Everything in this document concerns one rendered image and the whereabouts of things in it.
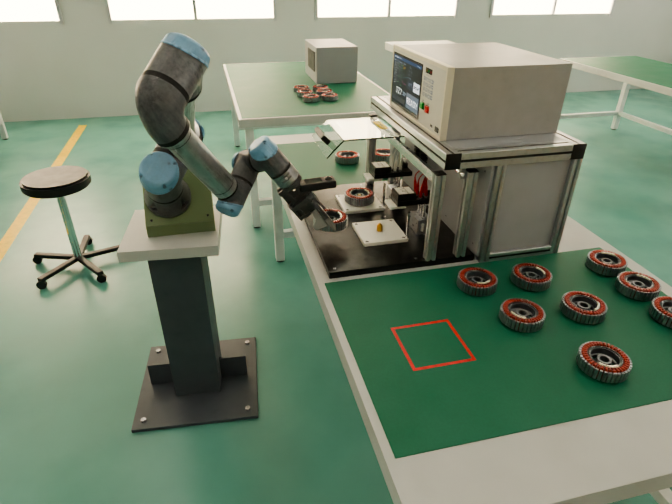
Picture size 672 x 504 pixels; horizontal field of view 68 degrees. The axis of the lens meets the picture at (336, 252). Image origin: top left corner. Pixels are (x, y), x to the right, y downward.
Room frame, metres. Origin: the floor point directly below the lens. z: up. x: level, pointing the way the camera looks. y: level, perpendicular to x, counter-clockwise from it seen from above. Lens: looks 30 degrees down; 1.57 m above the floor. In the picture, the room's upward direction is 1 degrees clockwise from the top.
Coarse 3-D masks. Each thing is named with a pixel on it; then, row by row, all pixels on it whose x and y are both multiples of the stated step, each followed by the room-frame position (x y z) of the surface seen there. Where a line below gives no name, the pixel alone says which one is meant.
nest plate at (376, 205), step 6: (336, 198) 1.75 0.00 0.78; (342, 198) 1.74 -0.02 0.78; (342, 204) 1.68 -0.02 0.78; (348, 204) 1.68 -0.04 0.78; (372, 204) 1.68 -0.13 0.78; (378, 204) 1.69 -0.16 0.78; (348, 210) 1.63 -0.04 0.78; (354, 210) 1.63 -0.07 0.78; (360, 210) 1.64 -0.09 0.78; (366, 210) 1.64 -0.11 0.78; (372, 210) 1.65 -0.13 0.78; (378, 210) 1.65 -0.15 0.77
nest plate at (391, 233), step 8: (352, 224) 1.53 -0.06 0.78; (360, 224) 1.52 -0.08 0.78; (368, 224) 1.52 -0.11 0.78; (376, 224) 1.52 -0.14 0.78; (384, 224) 1.52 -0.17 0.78; (392, 224) 1.52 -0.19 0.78; (360, 232) 1.46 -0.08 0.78; (368, 232) 1.46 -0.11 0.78; (376, 232) 1.46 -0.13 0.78; (384, 232) 1.47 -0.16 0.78; (392, 232) 1.47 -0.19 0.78; (400, 232) 1.47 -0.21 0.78; (368, 240) 1.41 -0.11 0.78; (376, 240) 1.41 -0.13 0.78; (384, 240) 1.41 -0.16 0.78; (392, 240) 1.41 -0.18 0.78; (400, 240) 1.42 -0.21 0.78
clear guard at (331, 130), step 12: (336, 120) 1.79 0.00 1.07; (348, 120) 1.79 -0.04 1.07; (360, 120) 1.79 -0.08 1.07; (372, 120) 1.80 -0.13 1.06; (384, 120) 1.80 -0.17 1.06; (324, 132) 1.72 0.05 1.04; (336, 132) 1.65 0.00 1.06; (348, 132) 1.65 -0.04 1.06; (360, 132) 1.65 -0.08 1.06; (372, 132) 1.65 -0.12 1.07; (384, 132) 1.65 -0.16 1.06; (396, 132) 1.65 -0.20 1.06; (324, 144) 1.64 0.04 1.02; (336, 144) 1.58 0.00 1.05
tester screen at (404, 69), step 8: (400, 64) 1.75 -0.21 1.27; (408, 64) 1.68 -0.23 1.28; (416, 64) 1.62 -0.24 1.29; (400, 72) 1.75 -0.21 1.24; (408, 72) 1.68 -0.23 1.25; (416, 72) 1.61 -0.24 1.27; (400, 80) 1.74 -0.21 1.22; (416, 80) 1.61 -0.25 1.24; (392, 88) 1.81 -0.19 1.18; (400, 96) 1.73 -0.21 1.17; (416, 96) 1.60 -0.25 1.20; (400, 104) 1.73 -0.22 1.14
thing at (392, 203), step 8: (392, 192) 1.51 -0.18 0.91; (400, 192) 1.48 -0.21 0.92; (408, 192) 1.48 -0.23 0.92; (392, 200) 1.50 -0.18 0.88; (400, 200) 1.46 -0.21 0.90; (408, 200) 1.47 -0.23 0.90; (416, 200) 1.47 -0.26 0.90; (424, 200) 1.48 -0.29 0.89; (392, 208) 1.46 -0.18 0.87; (400, 208) 1.46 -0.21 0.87; (424, 208) 1.49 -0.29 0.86; (424, 216) 1.49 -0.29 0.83
